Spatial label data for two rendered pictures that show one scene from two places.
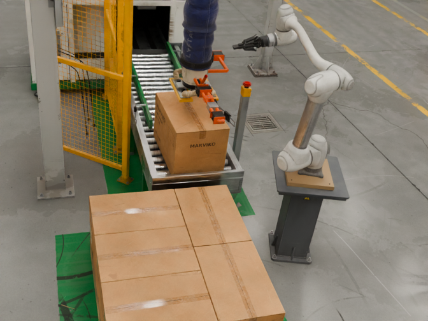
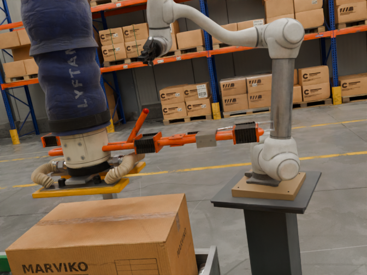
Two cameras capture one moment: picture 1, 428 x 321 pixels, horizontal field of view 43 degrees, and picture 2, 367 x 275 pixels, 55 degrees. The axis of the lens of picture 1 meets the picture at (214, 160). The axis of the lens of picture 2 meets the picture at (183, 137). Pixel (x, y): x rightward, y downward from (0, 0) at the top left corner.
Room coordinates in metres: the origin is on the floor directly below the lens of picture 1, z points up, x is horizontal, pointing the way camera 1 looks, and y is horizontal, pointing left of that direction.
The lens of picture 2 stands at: (2.47, 1.07, 1.51)
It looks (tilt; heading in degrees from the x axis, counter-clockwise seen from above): 13 degrees down; 305
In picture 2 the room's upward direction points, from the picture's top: 9 degrees counter-clockwise
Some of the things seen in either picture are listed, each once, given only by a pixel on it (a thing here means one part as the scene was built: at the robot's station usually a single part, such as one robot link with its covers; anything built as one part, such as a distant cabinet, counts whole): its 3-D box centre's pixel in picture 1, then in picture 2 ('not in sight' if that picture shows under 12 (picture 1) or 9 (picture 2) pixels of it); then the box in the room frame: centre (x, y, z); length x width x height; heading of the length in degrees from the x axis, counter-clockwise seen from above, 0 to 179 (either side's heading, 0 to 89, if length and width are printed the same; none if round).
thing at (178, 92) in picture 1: (180, 87); (80, 184); (3.48, 0.31, 1.13); 0.34 x 0.10 x 0.05; 21
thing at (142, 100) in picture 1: (132, 79); not in sight; (4.53, 0.86, 0.60); 1.60 x 0.10 x 0.09; 20
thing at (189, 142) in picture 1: (189, 132); (113, 263); (3.51, 0.22, 0.75); 0.60 x 0.40 x 0.40; 23
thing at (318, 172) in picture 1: (311, 164); (263, 174); (3.20, -0.69, 0.81); 0.22 x 0.18 x 0.06; 178
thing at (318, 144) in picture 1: (314, 150); (265, 151); (3.16, -0.68, 0.95); 0.18 x 0.16 x 0.22; 130
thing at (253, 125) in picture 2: (217, 117); (246, 133); (2.95, 0.01, 1.23); 0.08 x 0.07 x 0.05; 21
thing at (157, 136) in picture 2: (204, 90); (148, 142); (3.28, 0.13, 1.24); 0.10 x 0.08 x 0.06; 111
